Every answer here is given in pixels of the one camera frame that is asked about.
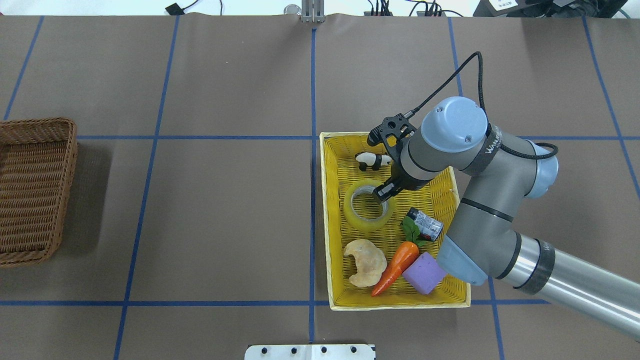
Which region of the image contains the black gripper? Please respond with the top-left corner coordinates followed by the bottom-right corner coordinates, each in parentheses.
top-left (366, 114), bottom-right (418, 202)

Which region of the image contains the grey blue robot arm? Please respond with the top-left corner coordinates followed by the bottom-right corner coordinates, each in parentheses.
top-left (366, 96), bottom-right (640, 341)

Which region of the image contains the yellow wicker basket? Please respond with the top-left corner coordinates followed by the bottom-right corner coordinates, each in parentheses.
top-left (319, 132), bottom-right (471, 312)

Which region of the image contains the brown wicker basket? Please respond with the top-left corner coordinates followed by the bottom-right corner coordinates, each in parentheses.
top-left (0, 117), bottom-right (78, 268)

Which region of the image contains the panda figurine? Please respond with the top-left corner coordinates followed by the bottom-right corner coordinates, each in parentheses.
top-left (354, 152), bottom-right (393, 172)

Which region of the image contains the small printed can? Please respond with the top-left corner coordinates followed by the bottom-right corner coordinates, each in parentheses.
top-left (406, 207), bottom-right (444, 242)

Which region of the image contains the orange toy carrot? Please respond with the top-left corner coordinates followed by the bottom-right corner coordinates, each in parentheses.
top-left (370, 216), bottom-right (428, 297)

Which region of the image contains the toy croissant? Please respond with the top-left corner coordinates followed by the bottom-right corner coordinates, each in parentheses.
top-left (343, 238), bottom-right (387, 288)

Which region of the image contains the purple foam cube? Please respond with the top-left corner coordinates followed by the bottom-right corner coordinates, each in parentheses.
top-left (402, 251), bottom-right (448, 296)

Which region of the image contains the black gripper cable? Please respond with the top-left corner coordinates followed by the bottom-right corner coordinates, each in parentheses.
top-left (403, 51), bottom-right (559, 161)

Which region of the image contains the grey aluminium post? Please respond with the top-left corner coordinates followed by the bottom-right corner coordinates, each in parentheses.
top-left (300, 0), bottom-right (326, 24)

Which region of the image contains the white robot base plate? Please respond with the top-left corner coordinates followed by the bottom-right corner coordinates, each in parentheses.
top-left (244, 343), bottom-right (377, 360)

